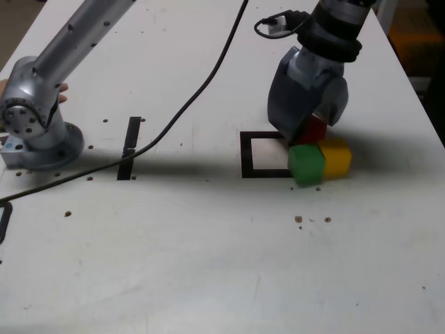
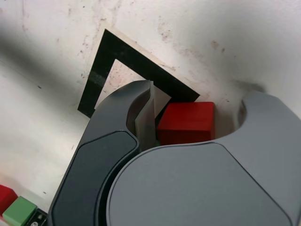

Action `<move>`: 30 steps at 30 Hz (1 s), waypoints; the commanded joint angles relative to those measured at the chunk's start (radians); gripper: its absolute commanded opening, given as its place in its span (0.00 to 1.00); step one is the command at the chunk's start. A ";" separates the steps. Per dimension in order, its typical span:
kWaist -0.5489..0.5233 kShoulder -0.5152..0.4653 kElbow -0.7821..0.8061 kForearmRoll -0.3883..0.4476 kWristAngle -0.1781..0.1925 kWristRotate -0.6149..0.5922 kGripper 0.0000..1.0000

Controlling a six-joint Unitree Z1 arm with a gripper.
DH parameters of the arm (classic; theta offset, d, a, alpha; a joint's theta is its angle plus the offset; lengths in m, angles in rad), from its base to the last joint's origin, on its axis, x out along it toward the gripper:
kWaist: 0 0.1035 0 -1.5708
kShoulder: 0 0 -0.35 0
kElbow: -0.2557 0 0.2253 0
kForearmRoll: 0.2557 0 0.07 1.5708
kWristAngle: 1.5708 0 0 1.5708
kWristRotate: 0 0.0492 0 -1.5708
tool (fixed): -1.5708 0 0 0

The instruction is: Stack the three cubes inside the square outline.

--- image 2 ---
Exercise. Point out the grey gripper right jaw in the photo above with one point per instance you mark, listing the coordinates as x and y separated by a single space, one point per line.
200 188

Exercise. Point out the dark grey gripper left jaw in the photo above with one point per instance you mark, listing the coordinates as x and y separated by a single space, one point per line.
94 164

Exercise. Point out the red cube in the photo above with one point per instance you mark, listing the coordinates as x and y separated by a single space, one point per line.
7 200
185 120

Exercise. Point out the black tape square outline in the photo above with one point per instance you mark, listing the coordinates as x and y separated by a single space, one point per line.
103 58

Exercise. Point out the green cube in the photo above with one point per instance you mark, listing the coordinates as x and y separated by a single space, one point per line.
20 212

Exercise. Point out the black bracket with screw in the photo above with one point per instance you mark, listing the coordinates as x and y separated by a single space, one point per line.
38 219

